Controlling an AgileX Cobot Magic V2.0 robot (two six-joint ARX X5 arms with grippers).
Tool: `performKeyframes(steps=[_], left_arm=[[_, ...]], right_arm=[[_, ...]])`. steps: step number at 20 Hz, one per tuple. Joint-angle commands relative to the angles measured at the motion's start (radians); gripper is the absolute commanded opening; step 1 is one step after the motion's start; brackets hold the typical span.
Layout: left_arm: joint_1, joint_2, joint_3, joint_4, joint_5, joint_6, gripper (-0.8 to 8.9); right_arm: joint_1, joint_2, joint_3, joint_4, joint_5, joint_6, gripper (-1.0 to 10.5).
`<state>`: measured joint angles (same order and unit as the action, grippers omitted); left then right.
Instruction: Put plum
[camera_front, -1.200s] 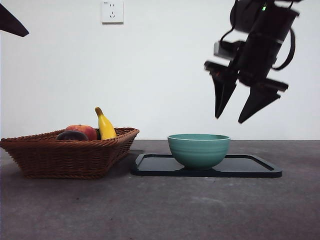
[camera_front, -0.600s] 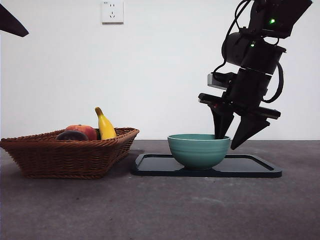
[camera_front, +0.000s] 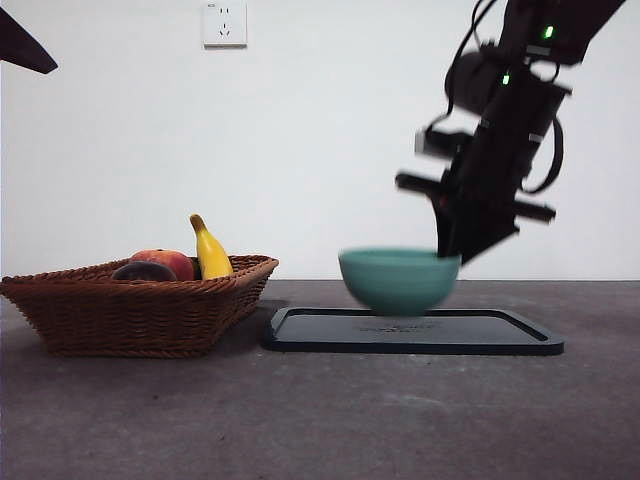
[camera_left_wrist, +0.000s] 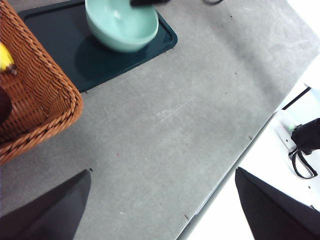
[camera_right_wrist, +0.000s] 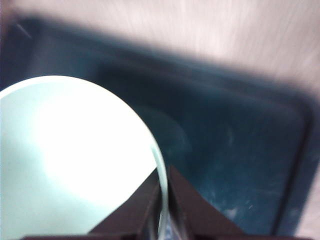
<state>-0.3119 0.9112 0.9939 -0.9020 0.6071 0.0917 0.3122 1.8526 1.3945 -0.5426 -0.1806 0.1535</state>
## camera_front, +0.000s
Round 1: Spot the dark green plastic tray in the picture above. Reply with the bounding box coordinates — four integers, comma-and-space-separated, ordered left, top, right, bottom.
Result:
259, 306, 567, 357

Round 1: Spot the white wall socket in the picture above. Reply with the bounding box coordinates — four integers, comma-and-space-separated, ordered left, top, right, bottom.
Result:
201, 0, 249, 50

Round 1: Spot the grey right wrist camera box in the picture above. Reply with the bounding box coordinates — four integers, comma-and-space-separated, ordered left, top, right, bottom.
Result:
414, 126, 454, 157

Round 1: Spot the dark red plum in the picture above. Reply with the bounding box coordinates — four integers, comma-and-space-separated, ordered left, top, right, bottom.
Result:
110, 261, 179, 283

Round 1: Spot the teal ceramic bowl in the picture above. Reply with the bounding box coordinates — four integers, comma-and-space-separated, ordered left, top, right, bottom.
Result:
338, 246, 463, 318

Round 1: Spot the red yellow apple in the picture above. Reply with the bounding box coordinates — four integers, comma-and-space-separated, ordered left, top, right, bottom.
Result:
130, 248, 196, 282

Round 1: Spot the yellow banana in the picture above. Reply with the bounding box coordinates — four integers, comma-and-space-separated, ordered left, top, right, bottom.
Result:
188, 213, 235, 281

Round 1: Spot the thin black camera cable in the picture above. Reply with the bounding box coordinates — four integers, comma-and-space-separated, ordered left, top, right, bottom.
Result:
424, 0, 490, 132

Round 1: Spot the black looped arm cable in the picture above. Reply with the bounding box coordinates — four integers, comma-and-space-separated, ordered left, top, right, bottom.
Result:
521, 116, 566, 196

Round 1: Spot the brown wicker basket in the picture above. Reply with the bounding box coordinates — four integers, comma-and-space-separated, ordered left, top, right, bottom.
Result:
0, 254, 280, 360

